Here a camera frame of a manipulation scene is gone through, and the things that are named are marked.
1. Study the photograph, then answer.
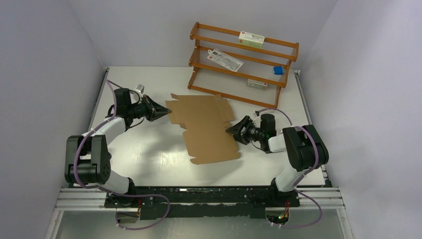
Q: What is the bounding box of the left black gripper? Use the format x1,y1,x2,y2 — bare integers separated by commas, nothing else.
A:
127,95,171,122

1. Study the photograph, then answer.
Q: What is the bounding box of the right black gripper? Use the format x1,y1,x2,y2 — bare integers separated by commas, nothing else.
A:
225,115,264,145

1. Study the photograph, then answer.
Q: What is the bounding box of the brown cardboard box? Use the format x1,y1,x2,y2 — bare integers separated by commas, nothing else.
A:
166,94,241,165

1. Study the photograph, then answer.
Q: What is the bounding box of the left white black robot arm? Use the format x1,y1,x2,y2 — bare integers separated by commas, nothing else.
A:
64,88,171,207

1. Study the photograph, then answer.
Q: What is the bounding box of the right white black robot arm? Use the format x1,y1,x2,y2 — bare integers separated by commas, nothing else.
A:
225,114,329,206

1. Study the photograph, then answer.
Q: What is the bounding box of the green white box bottom shelf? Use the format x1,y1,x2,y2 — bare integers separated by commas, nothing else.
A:
247,79,268,91

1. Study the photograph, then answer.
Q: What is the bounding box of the green white box shelf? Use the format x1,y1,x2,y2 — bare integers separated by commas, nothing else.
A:
247,79,268,91
237,31,265,49

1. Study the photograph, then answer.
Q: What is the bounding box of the green white box top shelf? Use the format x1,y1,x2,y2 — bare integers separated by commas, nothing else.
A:
237,31,265,49

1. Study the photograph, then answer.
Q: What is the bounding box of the orange wooden shelf rack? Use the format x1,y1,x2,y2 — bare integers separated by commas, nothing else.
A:
188,22,299,108

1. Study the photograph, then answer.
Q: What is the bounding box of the small blue object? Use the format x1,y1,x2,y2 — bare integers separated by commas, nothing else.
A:
273,66,285,75

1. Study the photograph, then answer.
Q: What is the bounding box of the clear plastic packet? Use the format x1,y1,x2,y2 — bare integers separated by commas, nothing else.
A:
207,49,244,72

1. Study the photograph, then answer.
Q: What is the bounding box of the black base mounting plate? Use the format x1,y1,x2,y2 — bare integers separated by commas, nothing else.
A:
104,183,300,220

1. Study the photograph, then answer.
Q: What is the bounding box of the aluminium frame rail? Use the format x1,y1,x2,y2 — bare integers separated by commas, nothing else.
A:
46,187,354,239

